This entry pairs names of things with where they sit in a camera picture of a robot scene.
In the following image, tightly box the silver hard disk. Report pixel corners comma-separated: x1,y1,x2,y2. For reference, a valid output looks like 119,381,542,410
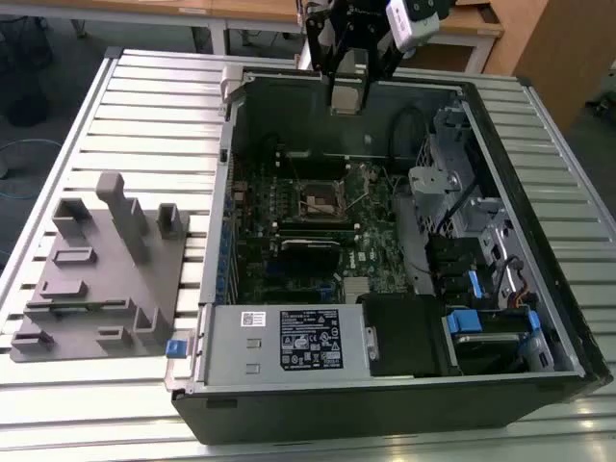
451,331,524,374

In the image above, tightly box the grey case latch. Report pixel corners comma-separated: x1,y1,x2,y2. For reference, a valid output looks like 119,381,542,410
218,64,246,105

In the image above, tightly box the black graphics card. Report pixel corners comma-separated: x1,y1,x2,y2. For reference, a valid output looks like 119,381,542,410
278,238,343,278

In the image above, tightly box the metal drive cage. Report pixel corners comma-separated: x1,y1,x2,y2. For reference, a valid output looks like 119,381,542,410
408,105,487,242

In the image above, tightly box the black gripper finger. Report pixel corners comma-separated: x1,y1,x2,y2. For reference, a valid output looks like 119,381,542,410
306,8,338,111
359,40,404,116

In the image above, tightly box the silver CPU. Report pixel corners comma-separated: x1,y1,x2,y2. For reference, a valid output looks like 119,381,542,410
332,76,363,116

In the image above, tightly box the blue disk carrier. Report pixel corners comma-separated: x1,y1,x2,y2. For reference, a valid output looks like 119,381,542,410
443,309,483,334

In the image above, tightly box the looped black case cable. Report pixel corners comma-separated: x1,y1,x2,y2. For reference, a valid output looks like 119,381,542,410
388,104,430,164

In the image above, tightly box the blue floor cable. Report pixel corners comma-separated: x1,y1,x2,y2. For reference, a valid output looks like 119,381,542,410
0,137,64,203

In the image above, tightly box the black disk bay block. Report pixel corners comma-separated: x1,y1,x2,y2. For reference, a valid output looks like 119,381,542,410
425,235,492,297

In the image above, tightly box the wooden cabinet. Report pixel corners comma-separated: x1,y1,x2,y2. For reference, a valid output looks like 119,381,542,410
480,0,616,134

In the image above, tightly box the silver power supply unit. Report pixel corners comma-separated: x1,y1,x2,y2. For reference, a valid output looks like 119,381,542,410
192,302,381,386

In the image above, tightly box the black chair base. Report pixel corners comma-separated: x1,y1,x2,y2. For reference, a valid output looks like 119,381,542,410
584,66,616,116

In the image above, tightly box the black office chair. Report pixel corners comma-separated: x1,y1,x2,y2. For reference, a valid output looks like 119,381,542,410
0,13,54,129

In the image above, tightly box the coloured wire bundle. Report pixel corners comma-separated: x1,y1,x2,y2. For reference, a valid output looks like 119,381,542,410
508,282,531,310

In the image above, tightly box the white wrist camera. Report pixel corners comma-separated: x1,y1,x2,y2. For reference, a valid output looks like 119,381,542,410
384,0,442,52

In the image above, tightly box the straight black case cable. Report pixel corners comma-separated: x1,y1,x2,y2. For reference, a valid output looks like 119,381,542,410
435,177,478,237

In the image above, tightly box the CPU socket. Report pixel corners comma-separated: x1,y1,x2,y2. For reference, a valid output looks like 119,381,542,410
296,178,349,223

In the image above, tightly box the grey parts rack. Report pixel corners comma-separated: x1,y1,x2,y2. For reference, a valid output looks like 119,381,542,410
8,171,192,365

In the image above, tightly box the green motherboard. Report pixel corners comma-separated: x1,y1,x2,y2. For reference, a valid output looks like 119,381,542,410
225,153,420,307

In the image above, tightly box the short wooden desk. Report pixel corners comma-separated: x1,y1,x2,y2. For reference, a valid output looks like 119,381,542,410
0,0,227,57

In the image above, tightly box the black open PC case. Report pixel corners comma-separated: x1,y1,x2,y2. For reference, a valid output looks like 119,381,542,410
163,64,615,447

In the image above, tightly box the long wooden desk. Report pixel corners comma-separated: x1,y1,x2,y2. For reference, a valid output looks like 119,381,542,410
211,0,505,74

